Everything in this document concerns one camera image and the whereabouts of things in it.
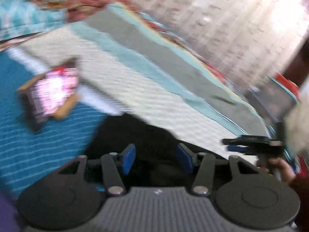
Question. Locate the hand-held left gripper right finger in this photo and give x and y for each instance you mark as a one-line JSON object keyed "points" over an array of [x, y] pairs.
{"points": [[183, 158]]}

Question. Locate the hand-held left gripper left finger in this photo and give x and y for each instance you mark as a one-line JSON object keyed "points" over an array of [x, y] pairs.
{"points": [[128, 158]]}

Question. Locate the beige leaf print curtain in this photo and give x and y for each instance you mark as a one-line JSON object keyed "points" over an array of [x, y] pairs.
{"points": [[229, 21]]}

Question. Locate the person's purple clothing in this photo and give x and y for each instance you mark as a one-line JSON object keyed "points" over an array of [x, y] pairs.
{"points": [[8, 212]]}

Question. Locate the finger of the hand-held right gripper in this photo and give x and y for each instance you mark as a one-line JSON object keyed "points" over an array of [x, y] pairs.
{"points": [[248, 141]]}

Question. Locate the patterned teal grey bed sheet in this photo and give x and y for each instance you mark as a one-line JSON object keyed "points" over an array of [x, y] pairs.
{"points": [[115, 65]]}

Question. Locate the clear storage box teal rim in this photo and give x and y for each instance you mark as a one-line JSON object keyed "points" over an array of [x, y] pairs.
{"points": [[275, 99]]}

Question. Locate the person's right forearm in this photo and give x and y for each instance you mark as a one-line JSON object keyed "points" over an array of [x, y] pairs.
{"points": [[300, 203]]}

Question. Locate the black pants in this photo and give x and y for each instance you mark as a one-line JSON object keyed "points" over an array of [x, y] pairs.
{"points": [[149, 140]]}

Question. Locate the pink patterned box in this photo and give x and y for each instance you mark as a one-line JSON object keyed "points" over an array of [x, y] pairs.
{"points": [[65, 108]]}

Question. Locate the teal white patterned pillow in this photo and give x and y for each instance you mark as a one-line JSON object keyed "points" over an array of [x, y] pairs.
{"points": [[26, 14]]}

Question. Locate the person's right hand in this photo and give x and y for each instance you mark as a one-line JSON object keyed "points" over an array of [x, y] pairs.
{"points": [[283, 170]]}

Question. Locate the smartphone with lit screen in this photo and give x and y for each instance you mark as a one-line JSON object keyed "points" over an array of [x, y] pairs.
{"points": [[53, 94]]}

